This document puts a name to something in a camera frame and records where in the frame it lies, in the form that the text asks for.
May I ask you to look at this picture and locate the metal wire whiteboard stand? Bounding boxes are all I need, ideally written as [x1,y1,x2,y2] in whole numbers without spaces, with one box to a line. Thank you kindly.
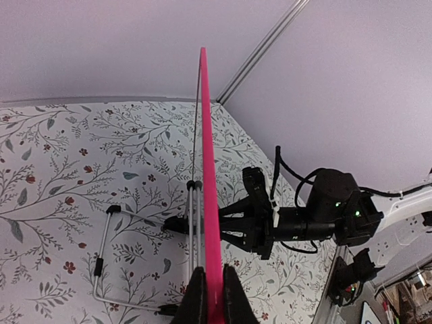
[91,99,206,323]

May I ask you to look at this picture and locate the pink framed whiteboard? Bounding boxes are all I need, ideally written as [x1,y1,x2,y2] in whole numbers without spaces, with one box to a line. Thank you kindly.
[199,47,225,323]

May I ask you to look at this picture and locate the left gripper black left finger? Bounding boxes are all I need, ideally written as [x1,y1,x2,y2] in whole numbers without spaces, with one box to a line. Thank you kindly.
[171,267,207,324]

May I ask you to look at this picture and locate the floral patterned table mat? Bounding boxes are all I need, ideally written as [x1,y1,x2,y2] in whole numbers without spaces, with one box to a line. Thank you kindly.
[0,101,338,324]

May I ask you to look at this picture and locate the right aluminium corner post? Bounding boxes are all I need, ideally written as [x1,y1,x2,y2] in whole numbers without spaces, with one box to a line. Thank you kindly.
[215,0,310,105]

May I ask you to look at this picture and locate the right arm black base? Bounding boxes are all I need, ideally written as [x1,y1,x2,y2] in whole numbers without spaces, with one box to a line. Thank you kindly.
[327,248,383,306]

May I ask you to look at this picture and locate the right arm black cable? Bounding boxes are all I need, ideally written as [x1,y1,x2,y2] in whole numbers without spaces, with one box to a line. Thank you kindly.
[273,145,432,254]

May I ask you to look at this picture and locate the clutter beyond table edge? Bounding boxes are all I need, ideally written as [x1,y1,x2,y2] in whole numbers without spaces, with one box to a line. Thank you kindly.
[360,263,431,323]

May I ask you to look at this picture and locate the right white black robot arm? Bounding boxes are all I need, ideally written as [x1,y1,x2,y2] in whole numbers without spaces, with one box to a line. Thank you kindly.
[219,167,431,260]

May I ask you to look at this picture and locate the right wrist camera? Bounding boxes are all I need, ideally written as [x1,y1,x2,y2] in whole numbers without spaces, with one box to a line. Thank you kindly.
[242,167,280,228]

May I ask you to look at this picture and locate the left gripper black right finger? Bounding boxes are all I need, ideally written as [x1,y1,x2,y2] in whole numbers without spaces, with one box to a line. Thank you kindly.
[223,265,259,324]

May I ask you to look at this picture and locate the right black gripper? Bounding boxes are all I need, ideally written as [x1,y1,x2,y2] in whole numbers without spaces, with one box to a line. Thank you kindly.
[218,169,383,260]

